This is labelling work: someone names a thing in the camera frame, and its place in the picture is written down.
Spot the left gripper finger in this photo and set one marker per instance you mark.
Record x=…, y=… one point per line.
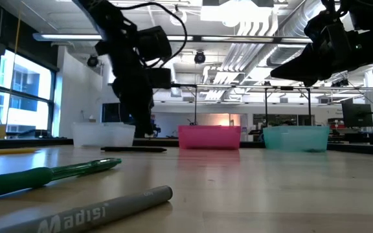
x=133, y=118
x=145, y=119

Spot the black dome camera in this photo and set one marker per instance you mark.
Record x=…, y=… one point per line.
x=92, y=60
x=199, y=57

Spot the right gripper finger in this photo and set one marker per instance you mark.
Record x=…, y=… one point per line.
x=306, y=76
x=308, y=59

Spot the black pen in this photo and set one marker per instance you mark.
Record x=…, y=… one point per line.
x=133, y=149

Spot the clear plastic bin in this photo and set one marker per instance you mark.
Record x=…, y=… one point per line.
x=102, y=137

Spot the white ceiling light panel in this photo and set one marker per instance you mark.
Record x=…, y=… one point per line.
x=238, y=13

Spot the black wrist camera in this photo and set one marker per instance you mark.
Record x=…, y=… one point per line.
x=154, y=43
x=321, y=29

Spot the teal plastic bin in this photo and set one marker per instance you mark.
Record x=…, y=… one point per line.
x=296, y=139

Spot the grey marker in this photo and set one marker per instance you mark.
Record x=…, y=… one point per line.
x=108, y=212

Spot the yellow pencil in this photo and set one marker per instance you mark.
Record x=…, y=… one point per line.
x=5, y=151

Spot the black metal frame stand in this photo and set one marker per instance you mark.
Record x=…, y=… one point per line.
x=266, y=106
x=195, y=106

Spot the large window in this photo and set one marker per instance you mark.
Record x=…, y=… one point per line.
x=28, y=110

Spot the green pen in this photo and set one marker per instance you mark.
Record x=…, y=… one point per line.
x=18, y=179

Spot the red equipment box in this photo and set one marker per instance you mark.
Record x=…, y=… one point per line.
x=335, y=124

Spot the pink plastic bin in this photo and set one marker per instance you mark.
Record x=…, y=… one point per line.
x=209, y=137

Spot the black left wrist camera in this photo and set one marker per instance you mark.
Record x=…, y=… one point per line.
x=154, y=43

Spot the black computer monitor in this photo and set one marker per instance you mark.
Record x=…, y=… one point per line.
x=110, y=113
x=356, y=115

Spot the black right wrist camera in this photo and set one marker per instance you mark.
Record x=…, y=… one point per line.
x=321, y=29

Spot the yellow box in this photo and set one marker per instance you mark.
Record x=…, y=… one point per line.
x=0, y=132

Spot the black office desk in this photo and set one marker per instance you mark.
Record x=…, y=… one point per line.
x=361, y=137

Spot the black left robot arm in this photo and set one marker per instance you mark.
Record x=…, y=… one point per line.
x=108, y=19

